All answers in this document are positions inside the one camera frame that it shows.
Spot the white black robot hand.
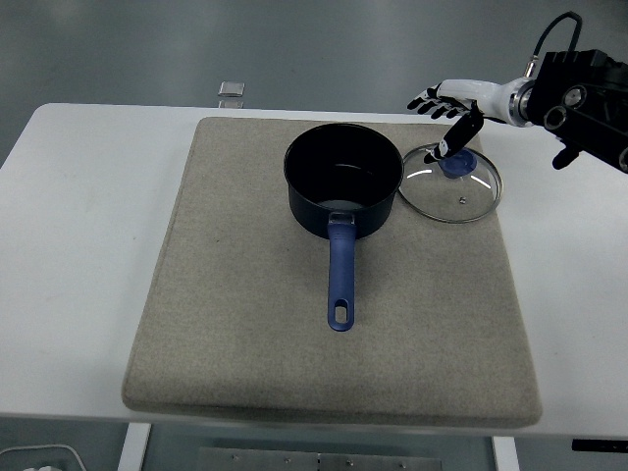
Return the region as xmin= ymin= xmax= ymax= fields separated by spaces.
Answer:
xmin=406 ymin=77 xmax=517 ymax=166

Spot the glass lid with blue knob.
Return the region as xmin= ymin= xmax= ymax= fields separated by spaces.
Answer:
xmin=397 ymin=142 xmax=504 ymax=225

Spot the beige fabric mat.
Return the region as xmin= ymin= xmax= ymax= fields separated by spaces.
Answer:
xmin=121 ymin=116 xmax=544 ymax=428

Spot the white table leg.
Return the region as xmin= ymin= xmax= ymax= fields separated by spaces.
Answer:
xmin=117 ymin=422 xmax=153 ymax=471
xmin=492 ymin=435 xmax=521 ymax=471

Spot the black flat bar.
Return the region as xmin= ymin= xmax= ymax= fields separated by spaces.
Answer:
xmin=570 ymin=438 xmax=628 ymax=453

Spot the grey metal plate with screws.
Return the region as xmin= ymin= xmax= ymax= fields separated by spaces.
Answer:
xmin=197 ymin=446 xmax=444 ymax=471

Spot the white plastic container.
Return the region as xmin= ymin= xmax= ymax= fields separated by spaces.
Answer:
xmin=0 ymin=443 xmax=84 ymax=471

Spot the dark pot with blue handle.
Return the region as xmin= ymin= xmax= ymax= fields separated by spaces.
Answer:
xmin=283 ymin=123 xmax=405 ymax=334

